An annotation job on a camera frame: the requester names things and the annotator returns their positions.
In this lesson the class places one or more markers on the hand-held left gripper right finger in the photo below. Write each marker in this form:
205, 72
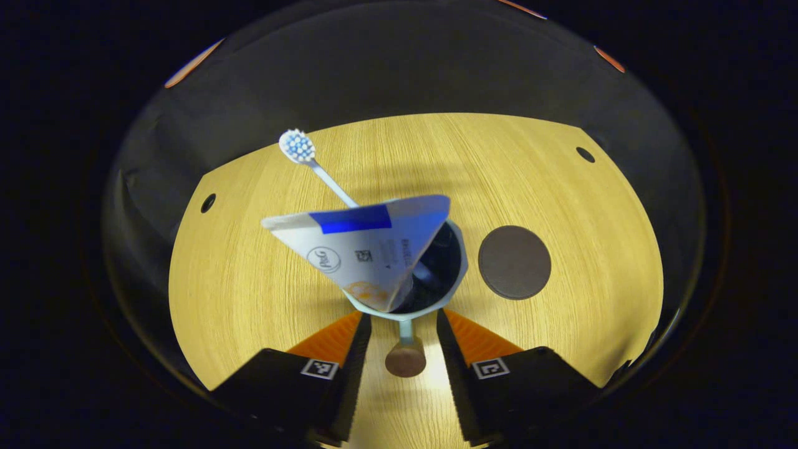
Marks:
458, 386

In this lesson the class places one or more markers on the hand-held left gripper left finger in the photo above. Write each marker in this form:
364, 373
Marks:
349, 386

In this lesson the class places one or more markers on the round dark brown coaster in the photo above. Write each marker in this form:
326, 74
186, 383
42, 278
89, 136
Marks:
514, 262

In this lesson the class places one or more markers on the white toothpaste tube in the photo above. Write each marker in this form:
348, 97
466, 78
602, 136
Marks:
374, 249

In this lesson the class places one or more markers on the white toothbrush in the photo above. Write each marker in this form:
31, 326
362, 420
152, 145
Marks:
298, 146

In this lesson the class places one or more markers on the wooden desktop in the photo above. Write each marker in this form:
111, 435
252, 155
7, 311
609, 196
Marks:
249, 299

